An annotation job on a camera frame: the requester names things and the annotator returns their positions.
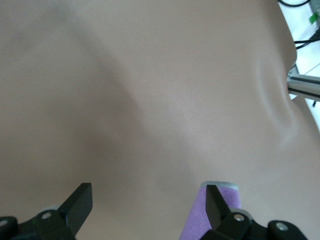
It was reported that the purple microfibre towel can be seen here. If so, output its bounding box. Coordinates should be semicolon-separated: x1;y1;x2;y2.
179;180;242;240

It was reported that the pair of black cables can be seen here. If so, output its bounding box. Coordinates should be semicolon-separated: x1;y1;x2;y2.
293;31;320;50

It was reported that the aluminium camera mount profile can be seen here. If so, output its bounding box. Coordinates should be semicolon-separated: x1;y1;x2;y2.
286;63;320;101

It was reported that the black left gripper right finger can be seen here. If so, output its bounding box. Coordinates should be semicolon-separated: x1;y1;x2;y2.
201;184;311;240

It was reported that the thin black curved cable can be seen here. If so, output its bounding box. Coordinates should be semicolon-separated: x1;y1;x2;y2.
277;0;311;8

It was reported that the brown table cover mat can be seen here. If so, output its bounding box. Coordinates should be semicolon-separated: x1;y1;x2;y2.
0;0;320;240

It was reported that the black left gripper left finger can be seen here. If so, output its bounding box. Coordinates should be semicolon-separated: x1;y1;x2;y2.
0;182;94;240

